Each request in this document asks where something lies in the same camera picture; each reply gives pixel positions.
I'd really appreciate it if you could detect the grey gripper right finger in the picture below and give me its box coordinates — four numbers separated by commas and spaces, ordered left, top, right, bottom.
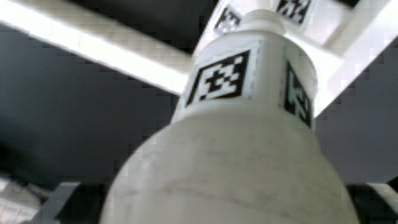
348, 182, 398, 224

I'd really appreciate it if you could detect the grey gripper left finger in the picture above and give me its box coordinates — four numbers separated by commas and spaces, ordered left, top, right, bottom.
21, 182, 80, 224

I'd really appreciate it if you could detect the white lamp bulb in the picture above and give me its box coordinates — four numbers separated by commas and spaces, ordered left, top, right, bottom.
100, 10, 359, 224

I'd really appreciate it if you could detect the white lamp base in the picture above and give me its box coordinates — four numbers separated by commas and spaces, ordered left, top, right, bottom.
194, 0, 398, 115

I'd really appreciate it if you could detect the white front fence wall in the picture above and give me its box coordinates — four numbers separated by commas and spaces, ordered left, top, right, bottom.
0, 0, 192, 95

